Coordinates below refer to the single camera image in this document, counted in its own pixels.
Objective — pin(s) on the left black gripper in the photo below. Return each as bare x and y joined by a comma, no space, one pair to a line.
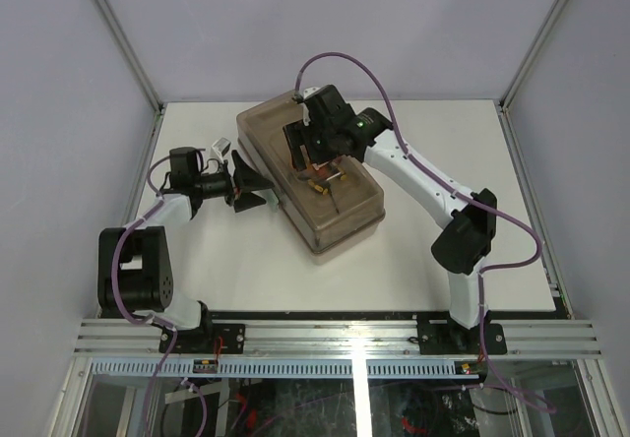
247,179

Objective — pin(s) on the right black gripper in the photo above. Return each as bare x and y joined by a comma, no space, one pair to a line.
297,134

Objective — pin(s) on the grey-green toolbox latch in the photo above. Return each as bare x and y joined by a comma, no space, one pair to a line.
272,199

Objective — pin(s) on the beige toolbox with smoky lid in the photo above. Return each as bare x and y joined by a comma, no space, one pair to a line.
327,225

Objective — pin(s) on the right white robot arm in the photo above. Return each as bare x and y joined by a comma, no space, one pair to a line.
465,218

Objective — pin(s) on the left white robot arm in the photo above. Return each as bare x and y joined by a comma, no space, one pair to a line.
135,278

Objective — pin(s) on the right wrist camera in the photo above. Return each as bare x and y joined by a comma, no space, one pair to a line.
301,95

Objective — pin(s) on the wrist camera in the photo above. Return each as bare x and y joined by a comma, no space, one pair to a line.
301,95
221,148

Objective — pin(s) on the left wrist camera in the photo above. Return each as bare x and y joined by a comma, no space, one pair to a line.
221,148

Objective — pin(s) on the aluminium mounting rail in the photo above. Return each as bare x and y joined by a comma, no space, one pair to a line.
505,339

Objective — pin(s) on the slotted cable duct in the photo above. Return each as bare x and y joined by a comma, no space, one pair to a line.
238,367

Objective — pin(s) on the right aluminium frame post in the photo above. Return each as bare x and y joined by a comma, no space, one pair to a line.
543,34

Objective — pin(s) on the aluminium frame post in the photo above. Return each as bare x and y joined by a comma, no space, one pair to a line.
129,55
543,34

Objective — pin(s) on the left aluminium frame post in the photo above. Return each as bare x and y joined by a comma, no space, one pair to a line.
129,55

